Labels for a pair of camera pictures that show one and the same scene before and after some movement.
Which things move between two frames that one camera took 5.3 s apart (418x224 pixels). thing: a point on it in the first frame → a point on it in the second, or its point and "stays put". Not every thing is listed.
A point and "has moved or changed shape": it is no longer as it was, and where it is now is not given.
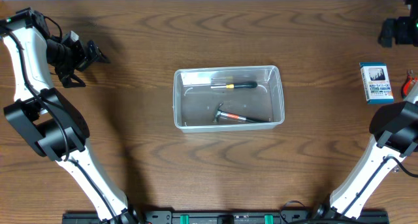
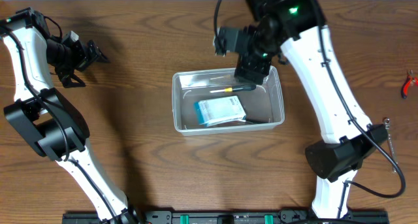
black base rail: (226, 217) stays put
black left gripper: (80, 59) stays put
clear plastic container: (227, 98) stays put
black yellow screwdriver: (238, 85) has moved or changed shape
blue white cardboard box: (377, 82) → (219, 111)
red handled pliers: (411, 79) stays put
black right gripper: (403, 36) → (247, 72)
